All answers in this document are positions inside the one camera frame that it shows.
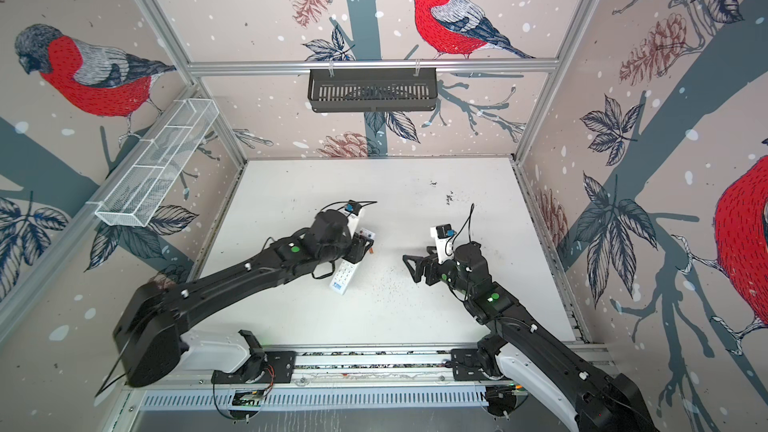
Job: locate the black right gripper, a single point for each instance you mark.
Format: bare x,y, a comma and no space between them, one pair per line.
423,264

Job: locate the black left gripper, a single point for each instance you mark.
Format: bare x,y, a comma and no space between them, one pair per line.
358,248

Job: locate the white remote control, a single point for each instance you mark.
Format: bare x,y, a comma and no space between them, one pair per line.
345,272

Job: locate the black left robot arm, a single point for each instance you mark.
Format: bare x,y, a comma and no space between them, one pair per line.
149,332

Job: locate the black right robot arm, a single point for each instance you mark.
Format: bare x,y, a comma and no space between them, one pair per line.
582,396

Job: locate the black hanging basket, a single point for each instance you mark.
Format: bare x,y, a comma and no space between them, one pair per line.
373,90

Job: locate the aluminium cross bar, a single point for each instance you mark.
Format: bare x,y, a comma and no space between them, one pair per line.
270,68

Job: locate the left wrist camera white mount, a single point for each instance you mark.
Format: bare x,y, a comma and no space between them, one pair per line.
354,211

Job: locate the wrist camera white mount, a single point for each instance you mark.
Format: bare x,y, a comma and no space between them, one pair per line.
354,211
443,236

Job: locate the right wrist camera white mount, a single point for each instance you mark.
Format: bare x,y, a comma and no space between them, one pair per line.
443,236

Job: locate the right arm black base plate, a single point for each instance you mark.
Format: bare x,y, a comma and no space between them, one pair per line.
472,364

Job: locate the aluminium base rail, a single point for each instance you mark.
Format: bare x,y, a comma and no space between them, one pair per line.
313,366

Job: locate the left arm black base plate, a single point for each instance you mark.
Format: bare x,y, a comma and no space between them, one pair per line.
270,367

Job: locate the white perforated cable duct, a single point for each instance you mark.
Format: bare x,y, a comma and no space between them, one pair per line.
295,399

